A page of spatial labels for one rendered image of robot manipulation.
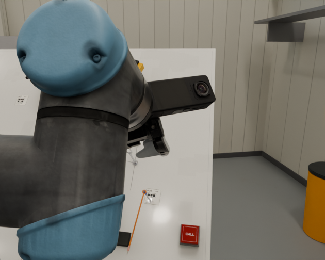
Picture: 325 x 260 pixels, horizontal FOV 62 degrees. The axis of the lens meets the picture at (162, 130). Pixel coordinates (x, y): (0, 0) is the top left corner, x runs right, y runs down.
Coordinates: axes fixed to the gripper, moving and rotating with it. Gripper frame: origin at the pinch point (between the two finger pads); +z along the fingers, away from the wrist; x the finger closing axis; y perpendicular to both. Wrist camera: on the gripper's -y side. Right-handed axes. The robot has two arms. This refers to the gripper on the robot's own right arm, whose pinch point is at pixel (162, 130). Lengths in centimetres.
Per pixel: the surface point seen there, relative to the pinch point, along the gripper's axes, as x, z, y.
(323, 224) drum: 68, 209, -93
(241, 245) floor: 68, 205, -22
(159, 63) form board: -40, 52, -1
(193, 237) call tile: 24.9, 30.2, 2.3
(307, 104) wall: -49, 285, -153
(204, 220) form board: 21.7, 35.1, -1.9
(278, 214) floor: 59, 252, -70
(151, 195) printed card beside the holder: 10.8, 36.7, 12.1
